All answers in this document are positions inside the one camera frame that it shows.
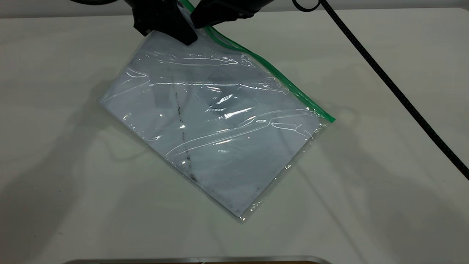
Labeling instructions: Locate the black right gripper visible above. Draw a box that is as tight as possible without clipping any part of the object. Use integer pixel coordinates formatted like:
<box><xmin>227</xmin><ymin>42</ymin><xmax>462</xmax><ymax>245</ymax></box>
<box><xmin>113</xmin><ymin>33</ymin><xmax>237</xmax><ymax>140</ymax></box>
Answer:
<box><xmin>190</xmin><ymin>0</ymin><xmax>276</xmax><ymax>29</ymax></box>

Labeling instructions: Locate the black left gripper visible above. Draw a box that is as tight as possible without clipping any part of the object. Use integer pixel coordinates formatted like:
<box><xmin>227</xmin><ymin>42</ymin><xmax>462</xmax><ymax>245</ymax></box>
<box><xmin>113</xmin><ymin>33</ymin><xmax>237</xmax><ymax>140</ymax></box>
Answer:
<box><xmin>124</xmin><ymin>0</ymin><xmax>199</xmax><ymax>47</ymax></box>

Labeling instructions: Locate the clear plastic zip bag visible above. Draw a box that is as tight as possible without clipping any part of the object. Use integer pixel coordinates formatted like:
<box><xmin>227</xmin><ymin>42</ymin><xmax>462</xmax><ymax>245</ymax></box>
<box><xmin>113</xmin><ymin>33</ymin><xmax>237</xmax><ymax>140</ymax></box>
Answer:
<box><xmin>100</xmin><ymin>0</ymin><xmax>336</xmax><ymax>224</ymax></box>

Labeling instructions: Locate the thin black cable loop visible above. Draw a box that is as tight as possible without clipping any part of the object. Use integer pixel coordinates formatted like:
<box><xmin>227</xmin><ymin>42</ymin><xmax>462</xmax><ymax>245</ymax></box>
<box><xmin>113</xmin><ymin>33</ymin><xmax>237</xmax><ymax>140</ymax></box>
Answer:
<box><xmin>69</xmin><ymin>0</ymin><xmax>119</xmax><ymax>6</ymax></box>

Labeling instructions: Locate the black braided cable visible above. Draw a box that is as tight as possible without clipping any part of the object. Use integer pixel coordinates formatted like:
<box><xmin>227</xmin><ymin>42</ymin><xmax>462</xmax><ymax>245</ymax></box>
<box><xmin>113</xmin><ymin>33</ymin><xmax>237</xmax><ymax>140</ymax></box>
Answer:
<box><xmin>292</xmin><ymin>0</ymin><xmax>469</xmax><ymax>181</ymax></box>

